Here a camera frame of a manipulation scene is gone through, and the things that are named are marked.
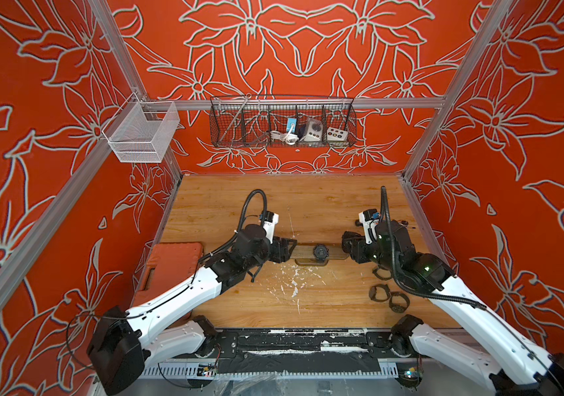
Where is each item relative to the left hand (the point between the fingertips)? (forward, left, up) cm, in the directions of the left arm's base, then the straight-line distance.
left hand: (289, 239), depth 76 cm
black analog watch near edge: (-9, -29, -17) cm, 35 cm away
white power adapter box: (+39, -7, +14) cm, 42 cm away
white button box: (+42, -16, +11) cm, 46 cm away
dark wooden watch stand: (0, -5, -10) cm, 12 cm away
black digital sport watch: (+1, -11, -10) cm, 15 cm away
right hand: (0, -17, +2) cm, 17 cm away
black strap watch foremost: (-11, -38, -19) cm, 44 cm away
